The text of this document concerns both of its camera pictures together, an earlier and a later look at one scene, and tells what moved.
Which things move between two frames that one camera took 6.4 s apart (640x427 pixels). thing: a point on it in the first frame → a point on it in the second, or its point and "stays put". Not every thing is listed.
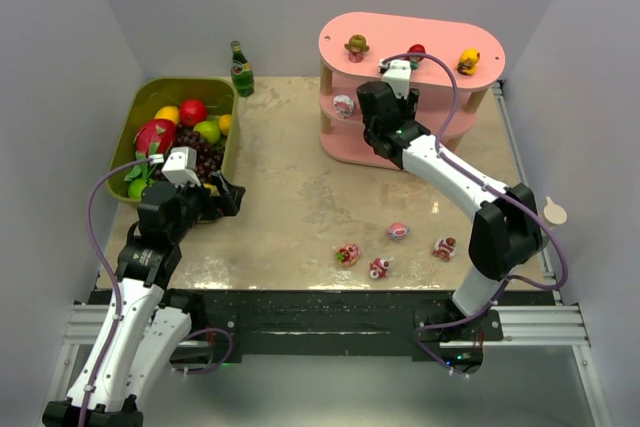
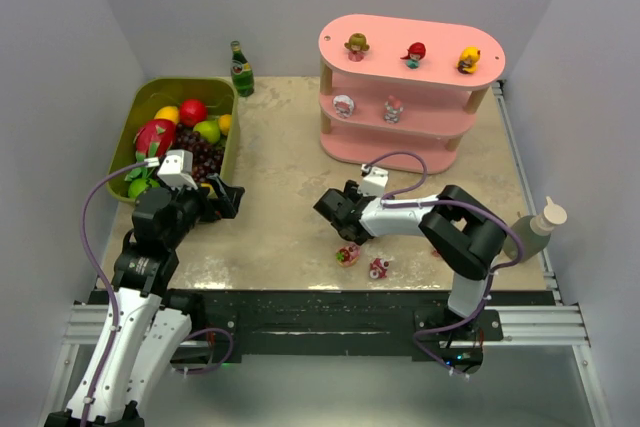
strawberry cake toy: x=347 y=255 stays put
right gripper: x=379 y=103 → x=342 y=209
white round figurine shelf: x=343 y=105 stays put
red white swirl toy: x=378 y=268 stays put
